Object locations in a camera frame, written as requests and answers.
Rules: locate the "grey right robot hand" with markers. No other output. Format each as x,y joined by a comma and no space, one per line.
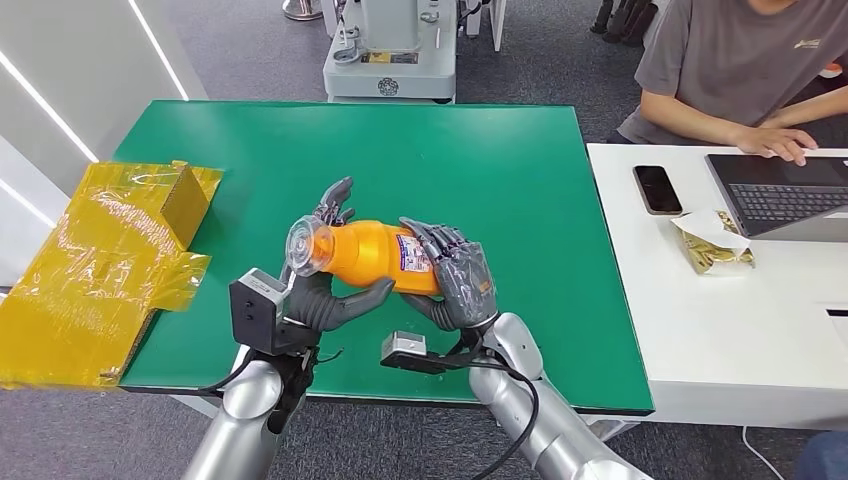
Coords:
467,285

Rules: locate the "blue fabric object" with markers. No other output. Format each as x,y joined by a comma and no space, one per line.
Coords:
825,457

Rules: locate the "yellow taped cardboard box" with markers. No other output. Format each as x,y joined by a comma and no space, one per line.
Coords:
86,285

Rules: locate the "person's right hand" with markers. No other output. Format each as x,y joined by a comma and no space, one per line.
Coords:
774,141

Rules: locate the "green top table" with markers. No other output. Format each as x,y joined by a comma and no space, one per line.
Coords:
430,166

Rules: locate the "white wall light strip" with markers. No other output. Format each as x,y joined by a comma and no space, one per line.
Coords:
50,106
158,50

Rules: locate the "gold snack bag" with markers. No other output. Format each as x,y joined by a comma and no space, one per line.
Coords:
712,248

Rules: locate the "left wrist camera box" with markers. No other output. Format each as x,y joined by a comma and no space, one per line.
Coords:
255,311

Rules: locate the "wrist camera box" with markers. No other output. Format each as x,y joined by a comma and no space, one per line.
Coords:
255,311
407,351

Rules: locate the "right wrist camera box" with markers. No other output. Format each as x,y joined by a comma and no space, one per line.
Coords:
407,351

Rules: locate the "person's right forearm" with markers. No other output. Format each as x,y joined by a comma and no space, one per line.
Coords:
688,118

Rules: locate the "person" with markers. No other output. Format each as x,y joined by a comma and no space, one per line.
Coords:
729,60

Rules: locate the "black smartphone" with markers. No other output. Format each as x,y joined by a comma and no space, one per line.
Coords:
656,190

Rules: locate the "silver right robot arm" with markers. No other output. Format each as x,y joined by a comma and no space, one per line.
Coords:
550,430

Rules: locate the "grey pedestal robot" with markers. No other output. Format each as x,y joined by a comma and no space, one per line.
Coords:
391,73

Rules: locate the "person's left forearm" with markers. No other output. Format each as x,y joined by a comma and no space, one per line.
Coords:
813,106

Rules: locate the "grey laptop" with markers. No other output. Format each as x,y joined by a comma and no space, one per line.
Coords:
782,199

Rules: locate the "white desk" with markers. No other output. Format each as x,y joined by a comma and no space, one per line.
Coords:
729,331

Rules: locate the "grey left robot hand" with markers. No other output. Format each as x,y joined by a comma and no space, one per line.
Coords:
324,308

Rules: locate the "chrome stand base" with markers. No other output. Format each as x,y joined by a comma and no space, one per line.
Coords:
302,8

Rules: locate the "orange plastic bottle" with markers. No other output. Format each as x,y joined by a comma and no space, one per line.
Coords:
368,255

